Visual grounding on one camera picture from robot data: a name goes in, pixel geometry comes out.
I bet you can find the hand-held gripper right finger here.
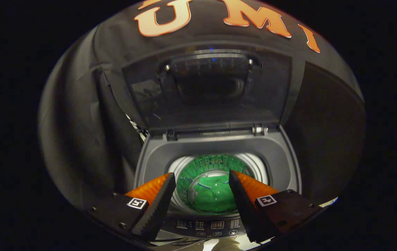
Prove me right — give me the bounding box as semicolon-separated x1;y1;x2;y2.
229;170;324;244

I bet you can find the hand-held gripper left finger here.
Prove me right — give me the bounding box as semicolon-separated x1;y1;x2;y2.
86;173;177;243

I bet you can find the green polo shirt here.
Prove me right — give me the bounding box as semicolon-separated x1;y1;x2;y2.
192;174;237;213

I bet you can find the grey washing machine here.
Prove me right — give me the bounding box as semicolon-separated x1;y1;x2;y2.
134;125;304;241

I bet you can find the dark washing machine lid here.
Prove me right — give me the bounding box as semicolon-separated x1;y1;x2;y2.
121;44;305;136

